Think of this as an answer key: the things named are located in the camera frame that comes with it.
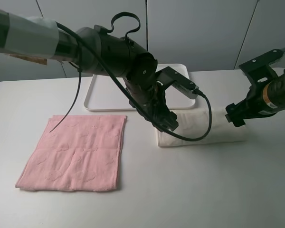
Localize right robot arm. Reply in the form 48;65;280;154
226;64;285;127

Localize white plastic tray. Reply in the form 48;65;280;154
84;75;196;112

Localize white towel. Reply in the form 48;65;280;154
156;108;248;147

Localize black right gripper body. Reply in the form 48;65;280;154
225;90;275;127

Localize pink towel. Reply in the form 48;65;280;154
15;115;127;192

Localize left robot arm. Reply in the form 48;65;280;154
0;10;178;131

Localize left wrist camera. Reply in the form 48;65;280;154
155;66;202;100

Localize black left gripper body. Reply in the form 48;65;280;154
129;83;178;131

